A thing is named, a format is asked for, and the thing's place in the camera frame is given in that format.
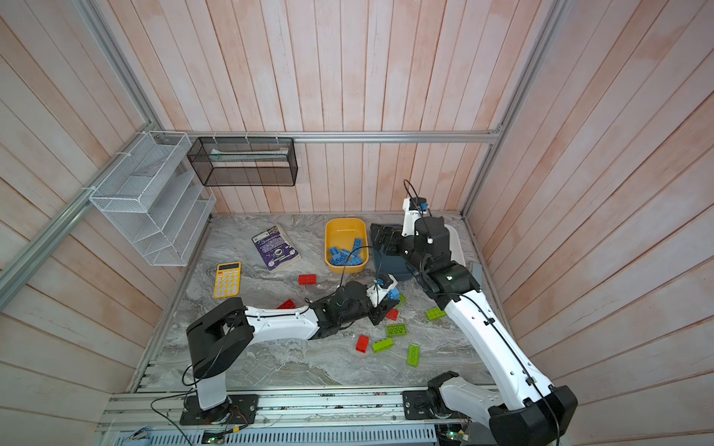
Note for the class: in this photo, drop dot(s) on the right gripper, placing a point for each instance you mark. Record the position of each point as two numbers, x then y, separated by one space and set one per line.
397 236

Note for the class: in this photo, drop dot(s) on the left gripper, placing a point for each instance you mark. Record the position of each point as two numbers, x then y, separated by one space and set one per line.
381 308

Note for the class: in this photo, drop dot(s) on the red lego brick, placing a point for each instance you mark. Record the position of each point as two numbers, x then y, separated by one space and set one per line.
288 305
362 344
392 315

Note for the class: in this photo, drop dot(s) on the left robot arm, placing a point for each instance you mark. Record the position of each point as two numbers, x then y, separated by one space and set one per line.
219 337

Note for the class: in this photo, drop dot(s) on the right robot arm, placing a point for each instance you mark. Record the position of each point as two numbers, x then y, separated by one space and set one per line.
526 408

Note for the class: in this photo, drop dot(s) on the teal plastic bin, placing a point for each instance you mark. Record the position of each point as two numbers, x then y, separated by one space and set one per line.
393 261

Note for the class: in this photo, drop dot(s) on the red lego brick front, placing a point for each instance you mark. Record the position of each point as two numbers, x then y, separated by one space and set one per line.
362 344

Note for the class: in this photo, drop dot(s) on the yellow plastic bin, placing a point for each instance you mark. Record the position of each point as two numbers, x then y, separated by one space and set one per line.
341 233

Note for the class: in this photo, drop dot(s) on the white plastic bin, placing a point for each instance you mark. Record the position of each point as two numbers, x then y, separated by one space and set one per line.
455 247

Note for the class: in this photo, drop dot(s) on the red lego near book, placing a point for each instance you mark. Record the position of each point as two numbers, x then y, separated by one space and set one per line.
307 279

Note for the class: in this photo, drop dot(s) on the grey stapler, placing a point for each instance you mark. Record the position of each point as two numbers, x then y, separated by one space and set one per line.
476 270

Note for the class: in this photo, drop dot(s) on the purple paperback book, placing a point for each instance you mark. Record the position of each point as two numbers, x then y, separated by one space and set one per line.
275 249

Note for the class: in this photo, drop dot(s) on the yellow calculator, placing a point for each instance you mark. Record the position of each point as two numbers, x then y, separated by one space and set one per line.
227 280

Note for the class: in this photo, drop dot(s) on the black mesh basket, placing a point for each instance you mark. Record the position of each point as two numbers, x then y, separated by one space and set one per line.
244 161

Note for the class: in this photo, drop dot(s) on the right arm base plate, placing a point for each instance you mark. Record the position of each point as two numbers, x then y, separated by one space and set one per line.
424 405

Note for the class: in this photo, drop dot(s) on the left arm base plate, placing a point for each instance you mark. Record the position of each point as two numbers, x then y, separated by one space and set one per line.
238 409

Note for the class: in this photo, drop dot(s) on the white wire shelf rack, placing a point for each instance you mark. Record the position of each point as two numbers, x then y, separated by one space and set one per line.
159 206

